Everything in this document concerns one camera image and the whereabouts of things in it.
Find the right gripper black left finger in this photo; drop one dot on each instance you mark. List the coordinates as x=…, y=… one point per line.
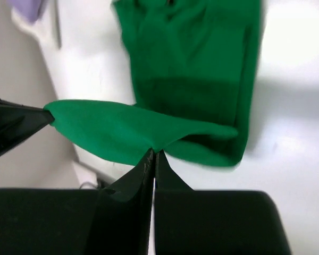
x=111, y=220

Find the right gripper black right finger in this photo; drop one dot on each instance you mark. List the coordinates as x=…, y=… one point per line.
x=188, y=221

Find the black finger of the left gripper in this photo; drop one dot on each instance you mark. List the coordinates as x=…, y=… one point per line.
x=20, y=122

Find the white t shirt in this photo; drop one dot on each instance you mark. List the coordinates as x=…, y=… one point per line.
x=45, y=30

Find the purple t shirt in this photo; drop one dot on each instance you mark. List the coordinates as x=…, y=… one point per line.
x=31, y=10

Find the green t shirt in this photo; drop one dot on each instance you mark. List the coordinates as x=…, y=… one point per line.
x=193, y=66

